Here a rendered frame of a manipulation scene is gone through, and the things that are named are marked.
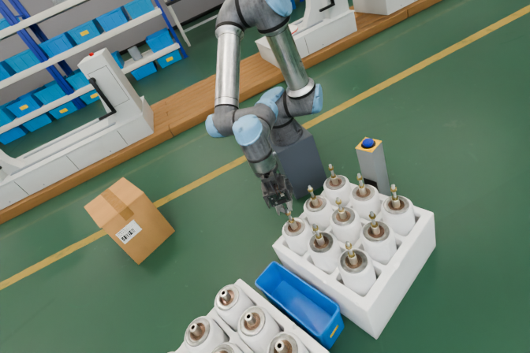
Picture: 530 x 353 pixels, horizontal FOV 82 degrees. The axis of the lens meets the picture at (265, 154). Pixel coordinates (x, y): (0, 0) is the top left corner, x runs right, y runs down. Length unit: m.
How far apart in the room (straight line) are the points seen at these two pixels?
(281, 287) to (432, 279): 0.52
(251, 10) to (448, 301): 1.07
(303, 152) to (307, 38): 1.68
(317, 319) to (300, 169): 0.62
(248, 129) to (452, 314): 0.81
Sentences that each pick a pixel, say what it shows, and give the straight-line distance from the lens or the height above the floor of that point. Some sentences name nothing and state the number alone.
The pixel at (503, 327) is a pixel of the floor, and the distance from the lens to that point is 1.15.
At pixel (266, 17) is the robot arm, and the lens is 1.04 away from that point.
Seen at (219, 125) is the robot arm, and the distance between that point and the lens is 0.91.
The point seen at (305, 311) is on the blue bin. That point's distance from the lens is 1.19.
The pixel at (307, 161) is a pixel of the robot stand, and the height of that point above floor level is 0.18.
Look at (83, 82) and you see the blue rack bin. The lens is 5.52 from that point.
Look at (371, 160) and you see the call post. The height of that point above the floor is 0.27.
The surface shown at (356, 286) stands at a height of 0.20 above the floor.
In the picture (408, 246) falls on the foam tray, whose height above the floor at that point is 0.18.
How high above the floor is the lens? 1.04
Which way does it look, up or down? 33 degrees down
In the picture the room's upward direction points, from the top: 25 degrees counter-clockwise
